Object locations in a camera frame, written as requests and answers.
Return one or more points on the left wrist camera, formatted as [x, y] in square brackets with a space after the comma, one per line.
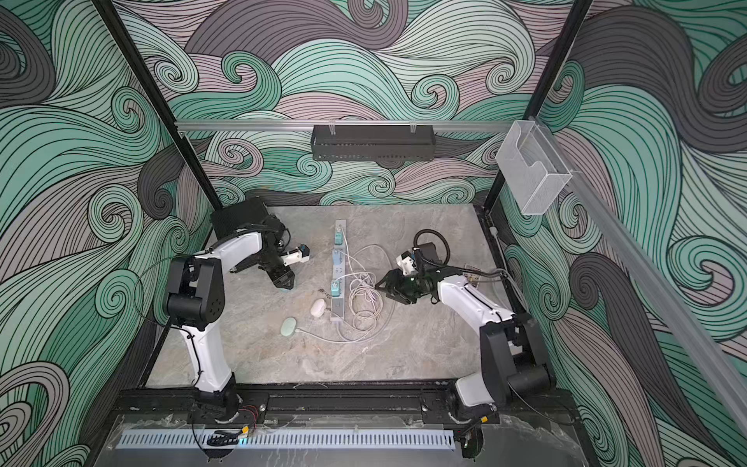
[300, 254]

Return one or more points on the aluminium wall rail back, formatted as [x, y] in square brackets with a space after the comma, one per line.
[308, 125]

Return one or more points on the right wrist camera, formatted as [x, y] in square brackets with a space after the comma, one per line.
[407, 264]

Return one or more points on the aluminium wall rail right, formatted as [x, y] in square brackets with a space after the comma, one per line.
[597, 193]

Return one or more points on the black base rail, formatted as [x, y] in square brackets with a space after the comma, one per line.
[430, 401]

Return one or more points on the white earbud case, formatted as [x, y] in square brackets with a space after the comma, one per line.
[318, 308]

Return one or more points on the black wall shelf tray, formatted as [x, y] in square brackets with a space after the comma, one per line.
[381, 144]

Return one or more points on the teal blue charger adapter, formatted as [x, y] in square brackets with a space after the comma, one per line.
[338, 259]

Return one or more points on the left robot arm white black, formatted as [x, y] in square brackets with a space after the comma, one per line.
[195, 299]

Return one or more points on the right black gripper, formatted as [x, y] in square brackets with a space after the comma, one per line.
[395, 281]

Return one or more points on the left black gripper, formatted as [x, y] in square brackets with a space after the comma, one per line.
[282, 278]

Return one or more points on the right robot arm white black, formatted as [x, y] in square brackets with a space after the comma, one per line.
[514, 360]

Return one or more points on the white slotted cable duct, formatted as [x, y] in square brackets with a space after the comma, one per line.
[422, 439]

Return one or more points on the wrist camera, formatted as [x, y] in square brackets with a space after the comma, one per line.
[407, 264]
[300, 254]

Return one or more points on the white power strip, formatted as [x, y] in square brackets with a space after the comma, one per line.
[337, 305]

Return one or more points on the clear acrylic wall bin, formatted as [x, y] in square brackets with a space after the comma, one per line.
[531, 162]

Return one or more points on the aluminium wall rail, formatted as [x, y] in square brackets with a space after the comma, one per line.
[308, 125]
[597, 193]

